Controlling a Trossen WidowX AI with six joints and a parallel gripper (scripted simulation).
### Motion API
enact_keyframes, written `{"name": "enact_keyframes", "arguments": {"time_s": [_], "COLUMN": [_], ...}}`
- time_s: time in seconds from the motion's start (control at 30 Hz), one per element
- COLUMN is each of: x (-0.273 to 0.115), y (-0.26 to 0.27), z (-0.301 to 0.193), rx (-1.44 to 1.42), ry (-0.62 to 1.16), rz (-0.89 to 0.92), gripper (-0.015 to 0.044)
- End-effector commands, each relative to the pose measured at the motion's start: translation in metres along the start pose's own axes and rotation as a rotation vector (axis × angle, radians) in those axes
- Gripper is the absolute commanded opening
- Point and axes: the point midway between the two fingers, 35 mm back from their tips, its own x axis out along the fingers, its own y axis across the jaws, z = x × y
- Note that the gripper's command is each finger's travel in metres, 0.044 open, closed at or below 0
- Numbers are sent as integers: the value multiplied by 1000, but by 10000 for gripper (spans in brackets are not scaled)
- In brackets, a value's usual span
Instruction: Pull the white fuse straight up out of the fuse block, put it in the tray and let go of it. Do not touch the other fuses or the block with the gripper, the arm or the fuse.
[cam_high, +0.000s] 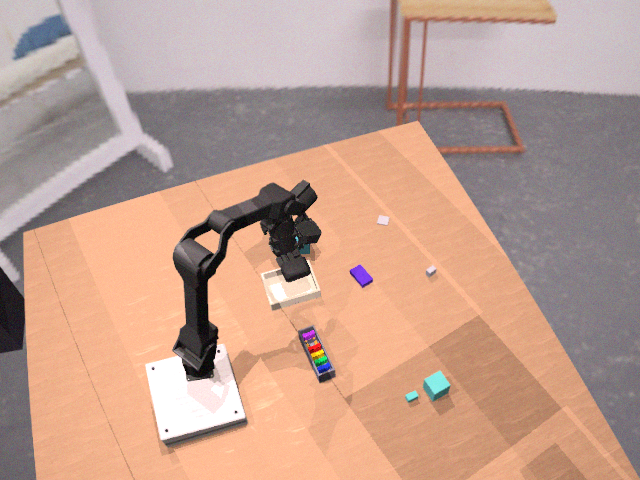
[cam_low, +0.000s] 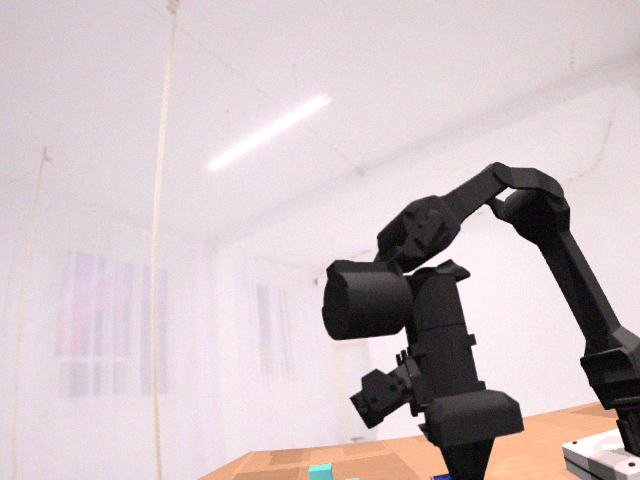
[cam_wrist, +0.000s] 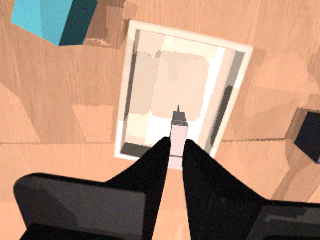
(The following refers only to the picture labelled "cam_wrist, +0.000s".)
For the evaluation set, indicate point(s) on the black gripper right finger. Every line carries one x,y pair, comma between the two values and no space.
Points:
220,207

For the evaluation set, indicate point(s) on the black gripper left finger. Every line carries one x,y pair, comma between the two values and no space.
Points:
125,206

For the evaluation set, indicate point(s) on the light blue square block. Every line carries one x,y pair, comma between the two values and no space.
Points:
61,22

